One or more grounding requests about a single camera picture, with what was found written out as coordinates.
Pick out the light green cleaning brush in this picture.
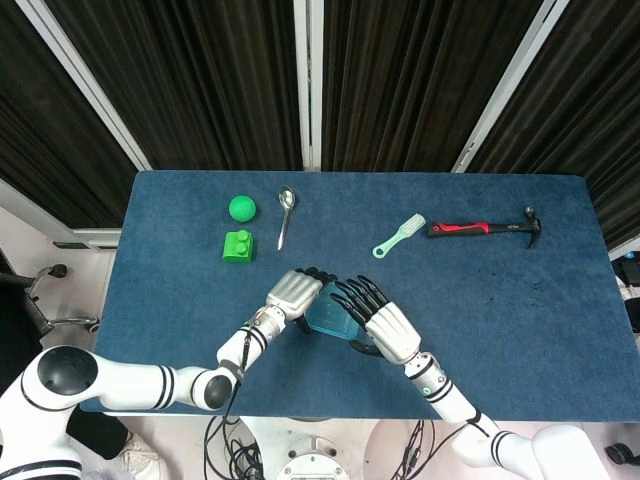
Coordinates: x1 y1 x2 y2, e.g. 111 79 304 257
371 213 426 259

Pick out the green building block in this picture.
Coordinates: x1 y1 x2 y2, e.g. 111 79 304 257
222 228 255 263

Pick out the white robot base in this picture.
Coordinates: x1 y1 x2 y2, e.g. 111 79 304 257
239 417 386 480

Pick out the red black claw hammer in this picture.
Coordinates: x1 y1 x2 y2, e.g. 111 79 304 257
425 205 543 250

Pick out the black cable bundle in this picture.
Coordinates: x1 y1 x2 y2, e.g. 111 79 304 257
204 414 266 480

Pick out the green ball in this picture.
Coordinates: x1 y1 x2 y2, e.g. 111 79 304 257
228 193 258 222

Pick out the white shoe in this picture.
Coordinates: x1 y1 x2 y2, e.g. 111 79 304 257
119 432 169 480

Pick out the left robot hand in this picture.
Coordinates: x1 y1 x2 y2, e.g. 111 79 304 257
264 266 337 334

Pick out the blue plastic container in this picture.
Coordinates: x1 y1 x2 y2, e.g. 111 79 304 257
304 287 362 342

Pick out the metal spoon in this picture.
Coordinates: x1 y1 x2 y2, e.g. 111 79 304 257
276 185 298 251

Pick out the blue table mat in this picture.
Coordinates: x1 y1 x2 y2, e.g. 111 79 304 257
79 170 632 424

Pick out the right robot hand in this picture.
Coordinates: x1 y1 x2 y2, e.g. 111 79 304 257
328 274 422 364

